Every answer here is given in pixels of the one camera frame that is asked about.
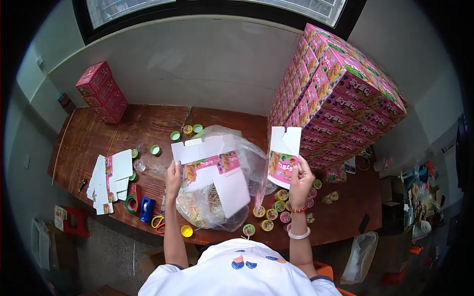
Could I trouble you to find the person's right hand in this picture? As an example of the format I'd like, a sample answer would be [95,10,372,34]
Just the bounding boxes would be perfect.
[289,155,316,212]

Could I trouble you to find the pile of flat carton blanks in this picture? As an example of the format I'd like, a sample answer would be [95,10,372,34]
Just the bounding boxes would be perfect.
[86,149,134,216]

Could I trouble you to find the single pink printed carton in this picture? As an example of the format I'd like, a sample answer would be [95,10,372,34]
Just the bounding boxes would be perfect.
[325,165,348,184]

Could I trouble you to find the white plastic bag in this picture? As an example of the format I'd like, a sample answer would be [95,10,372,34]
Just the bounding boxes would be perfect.
[340,231,379,285]

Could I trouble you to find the dark framed window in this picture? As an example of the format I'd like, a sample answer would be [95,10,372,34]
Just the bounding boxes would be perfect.
[72,0,368,46]

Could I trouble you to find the person's left hand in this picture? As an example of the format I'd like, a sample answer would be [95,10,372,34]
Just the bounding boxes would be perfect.
[164,160,183,201]

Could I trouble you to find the red plastic stool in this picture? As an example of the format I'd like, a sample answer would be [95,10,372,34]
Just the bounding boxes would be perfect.
[61,206,91,238]

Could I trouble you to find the clear plastic bag of toys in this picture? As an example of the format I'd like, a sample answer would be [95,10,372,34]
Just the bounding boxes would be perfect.
[176,125,278,233]

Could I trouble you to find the person's body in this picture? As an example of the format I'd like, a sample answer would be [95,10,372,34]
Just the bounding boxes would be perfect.
[138,238,343,296]

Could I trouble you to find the orange chair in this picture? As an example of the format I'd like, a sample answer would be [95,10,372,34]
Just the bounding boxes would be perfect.
[313,260,357,296]

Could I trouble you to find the red tape dispenser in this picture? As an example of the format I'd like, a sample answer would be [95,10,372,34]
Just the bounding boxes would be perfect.
[128,183,143,208]

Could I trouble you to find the blue tape dispenser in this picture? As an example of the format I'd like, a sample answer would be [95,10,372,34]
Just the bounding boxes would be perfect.
[139,196,157,223]

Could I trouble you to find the group of small round toy tubs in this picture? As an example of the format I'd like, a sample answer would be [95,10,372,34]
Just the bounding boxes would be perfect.
[242,179,323,241]

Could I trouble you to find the yellow handled scissors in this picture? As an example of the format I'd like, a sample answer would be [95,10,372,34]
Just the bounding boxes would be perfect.
[151,215,166,234]

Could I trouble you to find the large pink carton blank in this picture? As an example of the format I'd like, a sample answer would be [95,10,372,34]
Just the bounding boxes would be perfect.
[171,134,252,219]

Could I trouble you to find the black phone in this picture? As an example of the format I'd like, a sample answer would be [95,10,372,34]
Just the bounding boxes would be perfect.
[358,213,371,235]

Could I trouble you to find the stack of pink printed cartons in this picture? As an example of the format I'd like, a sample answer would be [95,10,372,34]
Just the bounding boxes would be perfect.
[267,23,408,175]

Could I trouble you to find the stack of red cartons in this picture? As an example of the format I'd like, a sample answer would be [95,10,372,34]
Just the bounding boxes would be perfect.
[75,61,129,124]

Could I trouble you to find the person's right fingers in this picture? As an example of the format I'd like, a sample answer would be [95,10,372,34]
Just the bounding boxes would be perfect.
[298,155,316,180]

